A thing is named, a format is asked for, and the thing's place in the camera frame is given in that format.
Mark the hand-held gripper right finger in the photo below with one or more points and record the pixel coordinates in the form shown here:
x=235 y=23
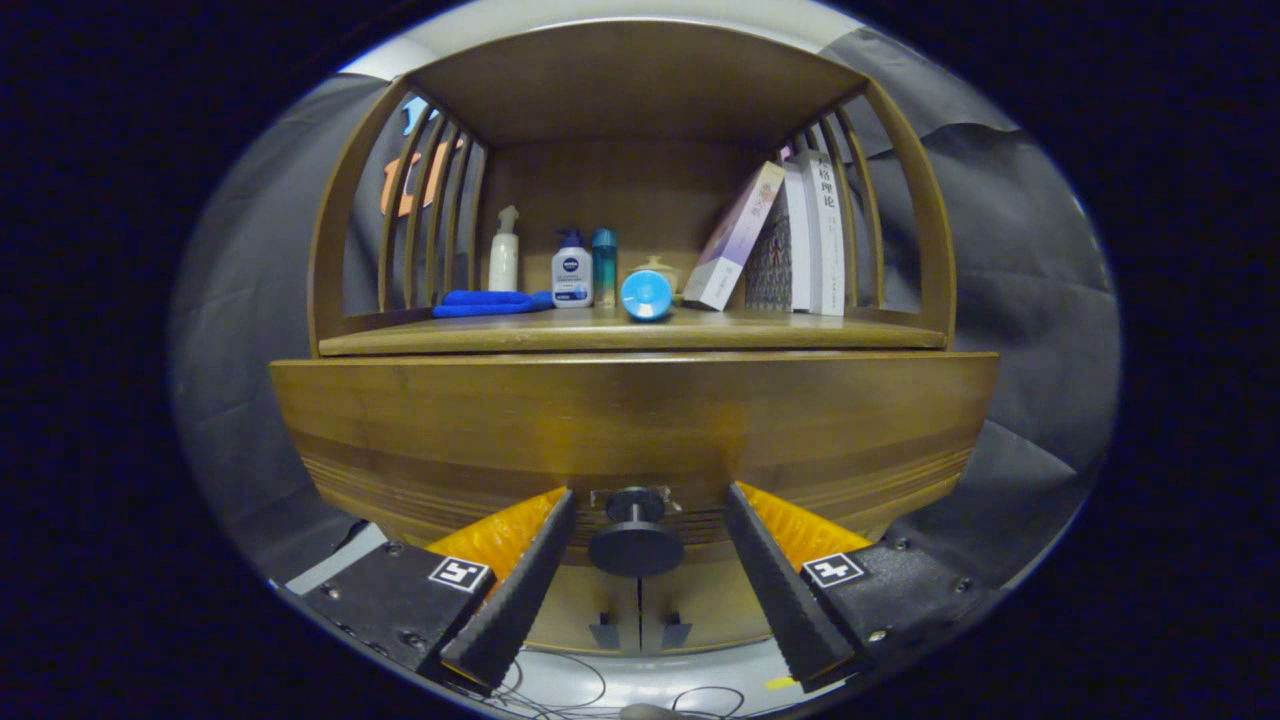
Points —
x=785 y=600

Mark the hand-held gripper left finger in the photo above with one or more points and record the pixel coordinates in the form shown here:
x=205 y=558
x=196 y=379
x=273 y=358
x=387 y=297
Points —
x=520 y=600

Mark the wooden drawer with black knob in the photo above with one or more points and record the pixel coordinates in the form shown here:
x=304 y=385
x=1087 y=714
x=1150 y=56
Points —
x=500 y=420

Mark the blue cosmetic tube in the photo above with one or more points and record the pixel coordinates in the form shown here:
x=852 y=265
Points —
x=646 y=295

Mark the wooden cabinet door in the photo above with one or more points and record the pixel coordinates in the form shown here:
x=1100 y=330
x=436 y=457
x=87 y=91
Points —
x=715 y=605
x=590 y=605

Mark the wooden countertop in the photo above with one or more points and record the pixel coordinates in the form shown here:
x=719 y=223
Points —
x=800 y=331

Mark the brown wooden cabinet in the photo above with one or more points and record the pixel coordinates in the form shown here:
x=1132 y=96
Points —
x=640 y=80

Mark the blue folded cloth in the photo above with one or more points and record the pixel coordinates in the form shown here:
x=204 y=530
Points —
x=490 y=302

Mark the white bottle with blue cap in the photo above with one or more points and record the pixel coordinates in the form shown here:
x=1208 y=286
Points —
x=571 y=280

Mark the white pump bottle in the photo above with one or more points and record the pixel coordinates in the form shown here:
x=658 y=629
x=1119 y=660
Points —
x=503 y=265

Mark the dark patterned cover book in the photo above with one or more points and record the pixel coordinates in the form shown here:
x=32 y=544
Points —
x=770 y=260

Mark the teal slim bottle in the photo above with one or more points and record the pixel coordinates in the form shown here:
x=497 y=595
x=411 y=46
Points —
x=604 y=265

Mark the beige lidded teacup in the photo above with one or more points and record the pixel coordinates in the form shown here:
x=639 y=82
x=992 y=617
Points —
x=662 y=267

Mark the pink and white book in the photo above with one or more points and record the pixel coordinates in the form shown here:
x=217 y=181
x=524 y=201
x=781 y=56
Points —
x=735 y=240

